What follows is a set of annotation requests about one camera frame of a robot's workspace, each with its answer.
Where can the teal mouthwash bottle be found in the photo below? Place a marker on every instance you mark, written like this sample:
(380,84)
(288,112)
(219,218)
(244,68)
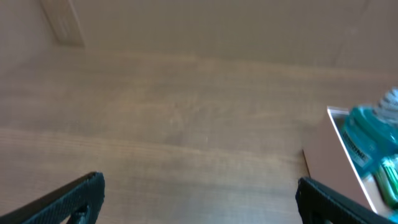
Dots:
(370,133)

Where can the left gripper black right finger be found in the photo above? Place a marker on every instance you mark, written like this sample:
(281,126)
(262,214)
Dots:
(318,203)

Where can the white cardboard box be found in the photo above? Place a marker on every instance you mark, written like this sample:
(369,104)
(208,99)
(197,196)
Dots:
(328,162)

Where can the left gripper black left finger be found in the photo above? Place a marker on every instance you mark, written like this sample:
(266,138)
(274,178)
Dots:
(79,201)

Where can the green soap packet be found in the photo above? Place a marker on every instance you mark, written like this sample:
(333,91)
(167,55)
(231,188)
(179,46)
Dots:
(386,178)

